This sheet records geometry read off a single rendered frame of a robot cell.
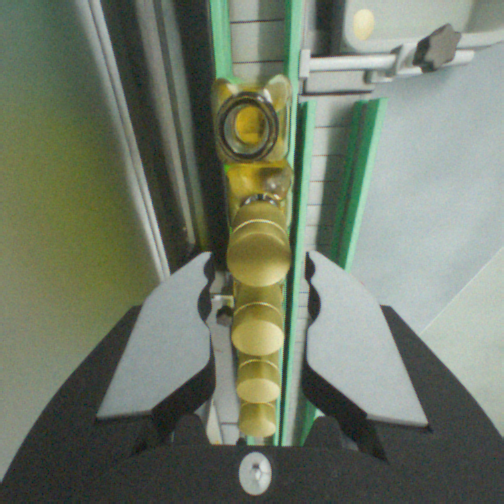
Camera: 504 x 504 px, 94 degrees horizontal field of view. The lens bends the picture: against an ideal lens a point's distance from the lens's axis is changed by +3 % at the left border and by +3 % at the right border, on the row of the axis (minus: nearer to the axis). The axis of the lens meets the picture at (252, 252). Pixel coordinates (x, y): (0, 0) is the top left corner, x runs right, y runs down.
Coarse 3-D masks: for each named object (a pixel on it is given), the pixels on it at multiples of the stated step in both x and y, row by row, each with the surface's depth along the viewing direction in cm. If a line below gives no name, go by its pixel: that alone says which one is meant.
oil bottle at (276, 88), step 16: (224, 80) 15; (240, 80) 14; (256, 80) 14; (272, 80) 14; (288, 80) 15; (224, 96) 14; (272, 96) 14; (288, 96) 15; (240, 112) 17; (256, 112) 17; (288, 112) 15; (240, 128) 17; (256, 128) 17; (288, 128) 16; (288, 144) 16; (224, 160) 17; (272, 160) 17
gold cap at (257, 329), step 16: (240, 288) 17; (256, 288) 16; (272, 288) 17; (240, 304) 16; (256, 304) 15; (272, 304) 15; (240, 320) 14; (256, 320) 14; (272, 320) 14; (240, 336) 15; (256, 336) 15; (272, 336) 15; (256, 352) 15; (272, 352) 15
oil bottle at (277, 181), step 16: (240, 176) 17; (256, 176) 17; (272, 176) 17; (288, 176) 18; (240, 192) 17; (256, 192) 17; (272, 192) 17; (288, 192) 18; (288, 208) 18; (288, 224) 19
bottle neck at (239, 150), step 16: (240, 96) 10; (256, 96) 10; (224, 112) 10; (272, 112) 10; (224, 128) 11; (272, 128) 11; (224, 144) 11; (240, 144) 13; (256, 144) 13; (272, 144) 11; (240, 160) 11; (256, 160) 11
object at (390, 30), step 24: (360, 0) 35; (384, 0) 35; (408, 0) 34; (432, 0) 34; (456, 0) 34; (480, 0) 34; (384, 24) 36; (408, 24) 36; (432, 24) 36; (456, 24) 36; (480, 24) 34; (360, 48) 32; (384, 48) 32
